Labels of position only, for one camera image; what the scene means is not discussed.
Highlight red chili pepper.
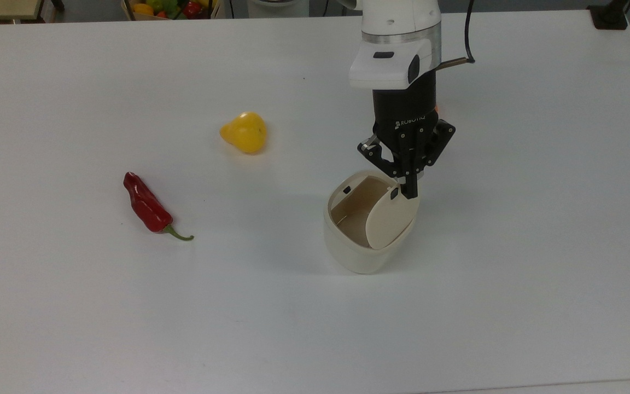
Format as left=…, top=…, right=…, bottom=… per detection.
left=124, top=172, right=194, bottom=241

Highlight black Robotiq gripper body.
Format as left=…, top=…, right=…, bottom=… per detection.
left=372, top=74, right=439, bottom=163

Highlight box of toy produce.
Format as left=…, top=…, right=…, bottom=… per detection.
left=121, top=0, right=223, bottom=21

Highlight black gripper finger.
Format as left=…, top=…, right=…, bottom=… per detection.
left=357, top=134, right=407, bottom=181
left=405, top=119, right=456, bottom=199

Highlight yellow toy pear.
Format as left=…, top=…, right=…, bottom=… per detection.
left=220, top=112, right=267, bottom=154

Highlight black clamp mount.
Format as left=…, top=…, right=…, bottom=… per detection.
left=587, top=0, right=630, bottom=31

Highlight cream plastic garbage bin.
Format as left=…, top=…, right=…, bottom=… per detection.
left=323, top=170, right=419, bottom=275

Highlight cream round bin lid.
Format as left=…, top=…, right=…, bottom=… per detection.
left=365, top=185, right=421, bottom=250

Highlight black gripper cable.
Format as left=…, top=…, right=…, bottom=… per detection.
left=438, top=0, right=477, bottom=69

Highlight green toy vegetable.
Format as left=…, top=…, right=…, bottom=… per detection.
left=148, top=0, right=180, bottom=17

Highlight wooden table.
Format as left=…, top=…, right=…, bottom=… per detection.
left=0, top=0, right=45, bottom=24

